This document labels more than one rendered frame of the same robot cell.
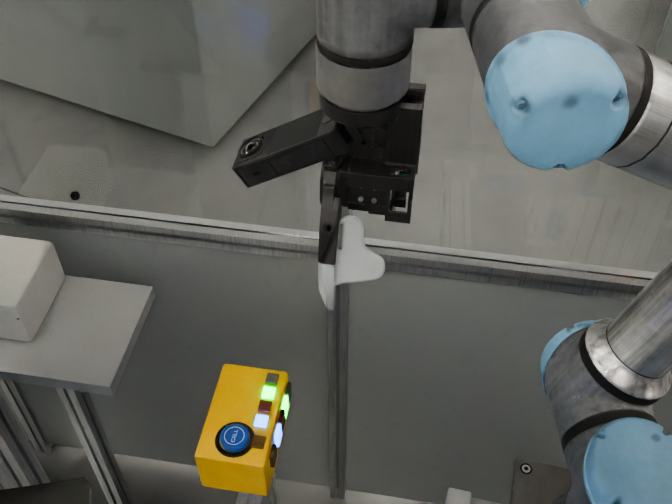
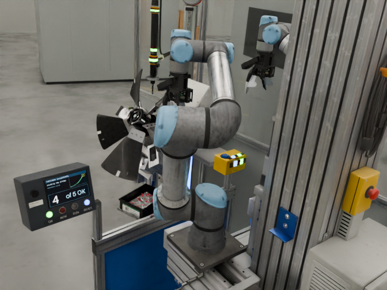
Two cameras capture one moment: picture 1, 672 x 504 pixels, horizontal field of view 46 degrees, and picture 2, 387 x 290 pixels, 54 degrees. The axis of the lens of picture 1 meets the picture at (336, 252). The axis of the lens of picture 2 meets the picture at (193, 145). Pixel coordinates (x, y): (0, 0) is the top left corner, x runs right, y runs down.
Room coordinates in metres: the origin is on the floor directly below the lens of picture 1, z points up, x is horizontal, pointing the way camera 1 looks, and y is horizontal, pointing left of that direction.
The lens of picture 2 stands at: (-1.04, -0.90, 1.95)
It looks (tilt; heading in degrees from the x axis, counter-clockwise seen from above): 23 degrees down; 38
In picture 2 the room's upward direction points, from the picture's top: 4 degrees clockwise
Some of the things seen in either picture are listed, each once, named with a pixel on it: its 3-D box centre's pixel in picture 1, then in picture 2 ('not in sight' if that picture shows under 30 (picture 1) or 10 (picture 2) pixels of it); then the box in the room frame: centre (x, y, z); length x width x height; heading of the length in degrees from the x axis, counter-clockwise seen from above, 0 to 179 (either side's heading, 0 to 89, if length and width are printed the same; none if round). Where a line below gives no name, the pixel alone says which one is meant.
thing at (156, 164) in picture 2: not in sight; (159, 159); (0.40, 0.48, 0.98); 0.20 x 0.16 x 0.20; 171
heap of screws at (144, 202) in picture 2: not in sight; (143, 203); (0.17, 0.37, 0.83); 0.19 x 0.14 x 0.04; 7
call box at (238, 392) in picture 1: (245, 430); (230, 163); (0.61, 0.13, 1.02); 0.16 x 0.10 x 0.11; 171
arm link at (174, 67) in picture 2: not in sight; (179, 65); (0.05, 0.06, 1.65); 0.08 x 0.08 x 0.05
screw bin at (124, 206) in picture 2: not in sight; (144, 201); (0.18, 0.37, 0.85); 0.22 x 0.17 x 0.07; 7
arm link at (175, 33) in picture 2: not in sight; (180, 45); (0.04, 0.06, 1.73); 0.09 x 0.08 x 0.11; 43
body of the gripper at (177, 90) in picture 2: not in sight; (179, 87); (0.05, 0.05, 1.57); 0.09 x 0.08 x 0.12; 81
